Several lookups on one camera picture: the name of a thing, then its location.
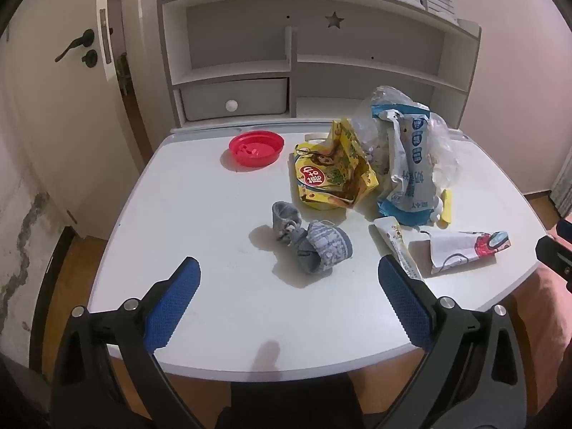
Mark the grey knitted baby sock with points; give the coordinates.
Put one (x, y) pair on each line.
(326, 245)
(286, 219)

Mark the white desk hutch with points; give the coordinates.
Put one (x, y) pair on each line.
(241, 40)

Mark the white drawer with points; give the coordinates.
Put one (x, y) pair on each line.
(250, 94)

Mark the pink bed sheet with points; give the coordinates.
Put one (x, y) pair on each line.
(545, 321)

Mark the black office chair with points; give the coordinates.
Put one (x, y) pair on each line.
(290, 404)

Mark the black door lock knob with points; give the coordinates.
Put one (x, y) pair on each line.
(89, 58)

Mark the white round drawer knob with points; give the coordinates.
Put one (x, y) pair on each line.
(232, 105)

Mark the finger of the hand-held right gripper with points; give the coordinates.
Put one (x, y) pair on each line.
(566, 228)
(554, 254)

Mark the blue white plastic bag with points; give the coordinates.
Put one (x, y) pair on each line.
(443, 143)

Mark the blue and white pouch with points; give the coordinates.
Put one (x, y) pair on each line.
(406, 187)

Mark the yellow stick packet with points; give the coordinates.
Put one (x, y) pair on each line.
(446, 208)

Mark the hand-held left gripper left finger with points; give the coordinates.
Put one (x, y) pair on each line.
(174, 304)

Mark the white door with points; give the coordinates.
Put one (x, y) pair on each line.
(53, 120)

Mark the red plastic lid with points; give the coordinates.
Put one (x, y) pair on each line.
(257, 149)

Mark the yellow snack bag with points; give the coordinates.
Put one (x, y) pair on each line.
(333, 174)

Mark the black skirting board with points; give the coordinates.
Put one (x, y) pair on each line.
(49, 295)

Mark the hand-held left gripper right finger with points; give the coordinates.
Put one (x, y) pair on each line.
(404, 304)

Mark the grey curtain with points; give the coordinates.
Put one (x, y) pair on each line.
(564, 183)

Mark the white tube wrapper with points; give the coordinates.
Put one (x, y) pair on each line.
(395, 243)

